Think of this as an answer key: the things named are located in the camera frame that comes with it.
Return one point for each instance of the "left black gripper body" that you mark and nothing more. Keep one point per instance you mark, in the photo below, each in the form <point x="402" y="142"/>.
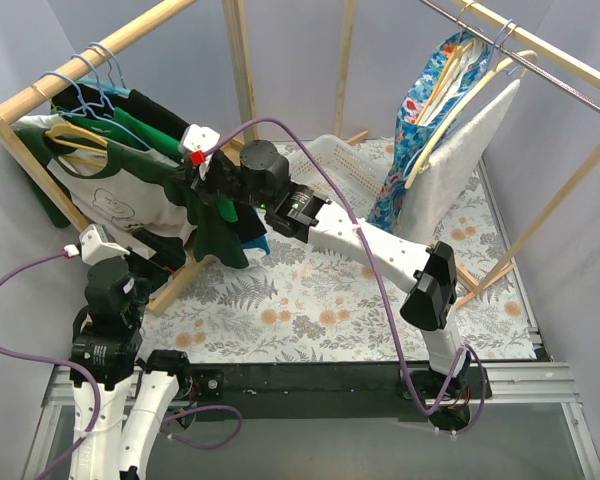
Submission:
<point x="156" y="251"/>

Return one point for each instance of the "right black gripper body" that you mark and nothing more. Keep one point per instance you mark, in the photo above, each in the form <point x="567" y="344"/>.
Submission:
<point x="200" y="179"/>

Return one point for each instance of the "green and white raglan shirt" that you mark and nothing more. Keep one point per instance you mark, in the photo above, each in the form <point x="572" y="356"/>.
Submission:
<point x="128" y="189"/>

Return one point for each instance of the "bright green t shirt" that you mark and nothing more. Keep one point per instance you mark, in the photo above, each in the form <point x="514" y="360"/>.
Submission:
<point x="156" y="139"/>

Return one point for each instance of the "light blue wire hanger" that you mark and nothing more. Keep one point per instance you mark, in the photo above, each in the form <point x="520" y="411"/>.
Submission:
<point x="97" y="75"/>
<point x="102" y="111"/>
<point x="112" y="63"/>

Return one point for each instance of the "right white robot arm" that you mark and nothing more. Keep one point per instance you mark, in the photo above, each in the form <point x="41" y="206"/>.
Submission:
<point x="426" y="274"/>

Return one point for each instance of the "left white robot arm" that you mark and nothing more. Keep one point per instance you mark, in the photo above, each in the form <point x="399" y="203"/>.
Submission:
<point x="115" y="443"/>

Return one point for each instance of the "teal t shirt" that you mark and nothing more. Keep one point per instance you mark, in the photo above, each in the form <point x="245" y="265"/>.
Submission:
<point x="260" y="243"/>

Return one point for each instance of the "black t shirt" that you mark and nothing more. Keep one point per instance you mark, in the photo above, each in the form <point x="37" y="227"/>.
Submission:
<point x="241" y="218"/>

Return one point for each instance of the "teal plastic hanger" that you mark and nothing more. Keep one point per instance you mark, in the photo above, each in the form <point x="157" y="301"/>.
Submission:
<point x="105" y="87"/>

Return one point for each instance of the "cream wooden hanger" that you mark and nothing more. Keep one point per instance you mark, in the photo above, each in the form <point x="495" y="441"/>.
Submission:
<point x="422" y="162"/>

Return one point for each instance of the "floral patterned table mat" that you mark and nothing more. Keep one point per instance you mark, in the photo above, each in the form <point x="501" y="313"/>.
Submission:
<point x="303" y="303"/>

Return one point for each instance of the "white plastic laundry basket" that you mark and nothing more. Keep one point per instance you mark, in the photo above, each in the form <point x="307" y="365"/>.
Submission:
<point x="358" y="171"/>

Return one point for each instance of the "white fleece garment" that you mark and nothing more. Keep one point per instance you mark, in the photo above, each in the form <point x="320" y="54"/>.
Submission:
<point x="450" y="166"/>

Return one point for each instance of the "wooden clothes rack left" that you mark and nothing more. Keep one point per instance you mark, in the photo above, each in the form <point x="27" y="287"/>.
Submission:
<point x="42" y="90"/>

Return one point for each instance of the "wooden clothes rack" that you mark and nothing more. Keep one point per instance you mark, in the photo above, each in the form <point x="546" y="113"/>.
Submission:
<point x="42" y="90"/>
<point x="545" y="138"/>

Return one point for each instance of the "blue floral garment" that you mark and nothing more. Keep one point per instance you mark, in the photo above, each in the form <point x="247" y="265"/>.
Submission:
<point x="410" y="137"/>

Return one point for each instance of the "metal hanging rod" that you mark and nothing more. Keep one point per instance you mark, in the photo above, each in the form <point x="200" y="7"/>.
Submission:
<point x="543" y="48"/>

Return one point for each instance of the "wooden clothes rack right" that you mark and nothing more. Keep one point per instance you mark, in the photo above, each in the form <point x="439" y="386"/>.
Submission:
<point x="545" y="138"/>

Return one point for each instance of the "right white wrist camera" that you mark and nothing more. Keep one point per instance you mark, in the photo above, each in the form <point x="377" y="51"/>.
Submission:
<point x="200" y="140"/>

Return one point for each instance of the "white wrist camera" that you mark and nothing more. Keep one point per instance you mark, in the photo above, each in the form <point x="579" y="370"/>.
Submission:
<point x="95" y="244"/>
<point x="200" y="140"/>

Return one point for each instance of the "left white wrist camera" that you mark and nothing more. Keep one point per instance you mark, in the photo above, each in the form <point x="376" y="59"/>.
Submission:
<point x="95" y="244"/>

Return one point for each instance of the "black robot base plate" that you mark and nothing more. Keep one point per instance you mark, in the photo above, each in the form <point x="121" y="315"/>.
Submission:
<point x="276" y="391"/>

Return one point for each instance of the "blue wire hanger right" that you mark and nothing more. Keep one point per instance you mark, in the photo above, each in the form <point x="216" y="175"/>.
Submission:
<point x="503" y="34"/>

